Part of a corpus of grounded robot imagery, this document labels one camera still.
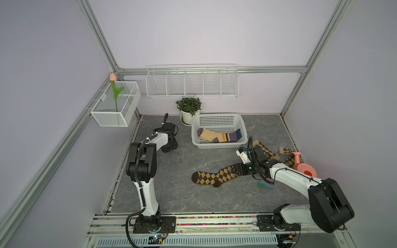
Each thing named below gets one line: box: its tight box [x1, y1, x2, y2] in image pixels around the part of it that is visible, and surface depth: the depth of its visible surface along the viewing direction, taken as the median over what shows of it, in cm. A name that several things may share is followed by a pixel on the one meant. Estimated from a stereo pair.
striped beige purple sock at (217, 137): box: [204, 128, 242, 144], surface depth 107 cm
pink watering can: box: [292, 151, 317, 178], surface depth 82 cm
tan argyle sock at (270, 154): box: [252, 138, 280, 161], surface depth 101 cm
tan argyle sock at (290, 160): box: [279, 146, 296, 169], surface depth 98 cm
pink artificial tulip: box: [109, 72, 125, 113], surface depth 86 cm
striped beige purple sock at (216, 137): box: [196, 128, 236, 143], surface depth 108 cm
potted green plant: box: [175, 97, 203, 127], surface depth 106 cm
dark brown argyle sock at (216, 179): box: [191, 163, 243, 188], surface depth 91 cm
